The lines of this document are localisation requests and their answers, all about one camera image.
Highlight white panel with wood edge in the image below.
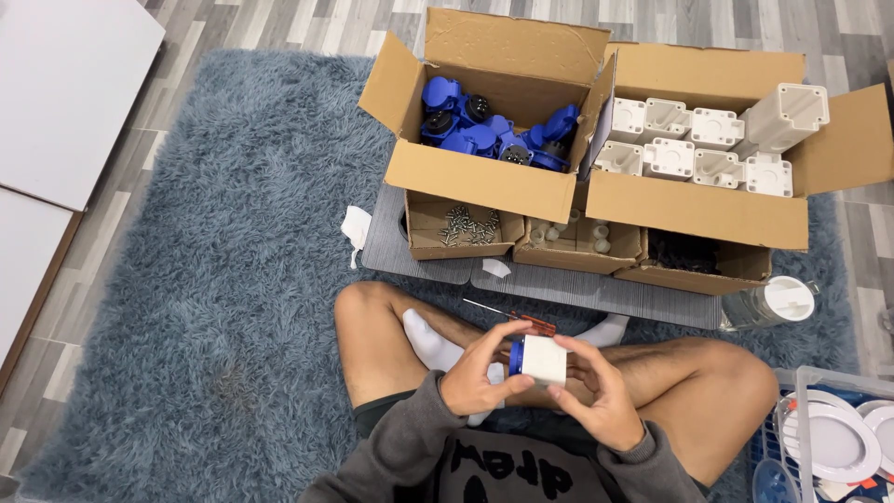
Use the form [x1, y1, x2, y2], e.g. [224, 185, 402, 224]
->
[0, 186, 85, 395]

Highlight person's right leg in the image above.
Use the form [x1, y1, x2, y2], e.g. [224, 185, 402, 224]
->
[567, 335, 780, 488]

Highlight large plain cardboard carton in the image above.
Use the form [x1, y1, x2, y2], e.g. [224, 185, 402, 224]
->
[584, 42, 894, 252]

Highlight person's left hand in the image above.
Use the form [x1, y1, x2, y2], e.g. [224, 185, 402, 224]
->
[439, 320, 536, 419]

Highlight white sock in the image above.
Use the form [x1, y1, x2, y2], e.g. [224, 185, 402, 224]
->
[402, 308, 507, 428]
[574, 313, 631, 349]

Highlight white socket box blue cap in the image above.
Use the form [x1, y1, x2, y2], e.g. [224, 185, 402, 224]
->
[508, 334, 569, 388]

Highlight clear plastic basket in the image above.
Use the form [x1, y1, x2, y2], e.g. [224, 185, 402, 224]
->
[749, 365, 894, 503]

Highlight person's left leg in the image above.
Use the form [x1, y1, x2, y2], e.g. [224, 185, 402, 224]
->
[333, 281, 521, 410]

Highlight dark green shorts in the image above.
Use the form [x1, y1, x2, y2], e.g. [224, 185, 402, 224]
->
[351, 389, 421, 439]

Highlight white round ceiling lamp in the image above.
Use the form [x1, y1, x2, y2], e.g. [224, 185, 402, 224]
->
[778, 400, 884, 484]
[862, 401, 894, 477]

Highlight group of white plastic plugs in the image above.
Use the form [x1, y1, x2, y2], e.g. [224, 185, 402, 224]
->
[528, 208, 612, 254]

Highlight grey printed sweatshirt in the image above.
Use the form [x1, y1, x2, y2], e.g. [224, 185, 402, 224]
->
[296, 369, 708, 503]

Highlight large carton with printed flap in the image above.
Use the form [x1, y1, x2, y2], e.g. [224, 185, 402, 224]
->
[358, 7, 618, 225]

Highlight large white tissue piece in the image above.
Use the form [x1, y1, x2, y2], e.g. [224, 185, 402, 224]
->
[340, 204, 374, 271]

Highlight small cardboard box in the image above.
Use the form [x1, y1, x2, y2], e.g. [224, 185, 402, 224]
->
[404, 190, 526, 261]
[513, 207, 647, 275]
[614, 228, 773, 296]

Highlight white cabinet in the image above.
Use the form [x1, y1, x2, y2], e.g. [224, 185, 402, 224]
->
[0, 0, 167, 212]

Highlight grey ribbed board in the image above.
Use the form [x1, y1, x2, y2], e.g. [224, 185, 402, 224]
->
[361, 183, 725, 331]

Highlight clear jar with white lid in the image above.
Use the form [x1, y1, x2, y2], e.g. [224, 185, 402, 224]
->
[718, 275, 821, 332]

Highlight orange handle screwdriver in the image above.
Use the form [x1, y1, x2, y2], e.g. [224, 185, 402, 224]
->
[461, 298, 557, 338]

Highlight blue shaggy rug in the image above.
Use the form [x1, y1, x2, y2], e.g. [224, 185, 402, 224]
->
[15, 48, 861, 503]

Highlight person's leg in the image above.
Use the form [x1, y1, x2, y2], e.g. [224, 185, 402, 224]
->
[567, 335, 780, 488]
[333, 281, 521, 410]

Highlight group of white plastic housings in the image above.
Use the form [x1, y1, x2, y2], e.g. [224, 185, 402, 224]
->
[594, 82, 831, 198]

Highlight person's right hand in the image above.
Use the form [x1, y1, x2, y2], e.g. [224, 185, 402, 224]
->
[547, 334, 648, 453]

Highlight pile of silver screws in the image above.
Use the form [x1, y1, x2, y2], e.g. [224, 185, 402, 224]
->
[437, 204, 501, 247]

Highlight pile of blue sockets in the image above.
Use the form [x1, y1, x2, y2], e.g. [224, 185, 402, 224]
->
[419, 75, 582, 173]

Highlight pile of black screws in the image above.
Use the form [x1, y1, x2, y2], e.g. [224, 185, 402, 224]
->
[647, 229, 722, 275]

